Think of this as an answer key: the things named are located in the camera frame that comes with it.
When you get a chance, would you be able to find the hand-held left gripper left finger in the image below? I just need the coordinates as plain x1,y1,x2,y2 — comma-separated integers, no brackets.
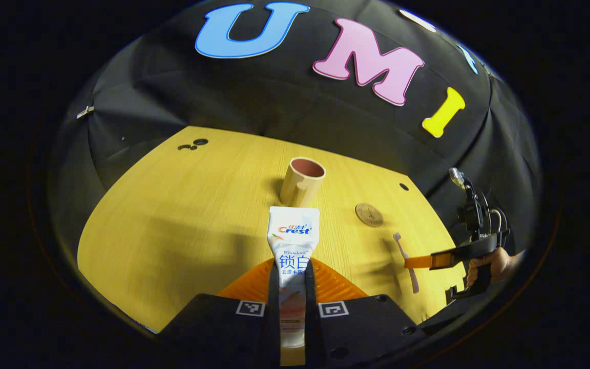
162,258,281,369

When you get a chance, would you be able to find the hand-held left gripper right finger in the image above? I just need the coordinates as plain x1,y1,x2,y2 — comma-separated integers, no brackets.
305,258,426,369

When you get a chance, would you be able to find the white toothbrush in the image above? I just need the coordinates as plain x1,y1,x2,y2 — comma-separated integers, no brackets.
393,232,420,294

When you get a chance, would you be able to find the white toothpaste tube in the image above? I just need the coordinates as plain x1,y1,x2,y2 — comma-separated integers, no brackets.
267,206,321,349

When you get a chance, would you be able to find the round brown coaster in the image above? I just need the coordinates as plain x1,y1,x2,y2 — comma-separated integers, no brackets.
355,203,384,227

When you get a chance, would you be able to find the beige cup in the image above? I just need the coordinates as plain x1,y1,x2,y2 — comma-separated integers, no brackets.
280,157,326,207

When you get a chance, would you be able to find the black backdrop cloth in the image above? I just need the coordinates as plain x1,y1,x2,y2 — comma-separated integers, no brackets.
52,0,541,247

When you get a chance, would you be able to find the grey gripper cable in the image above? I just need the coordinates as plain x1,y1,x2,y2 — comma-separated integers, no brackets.
479,191,510,237

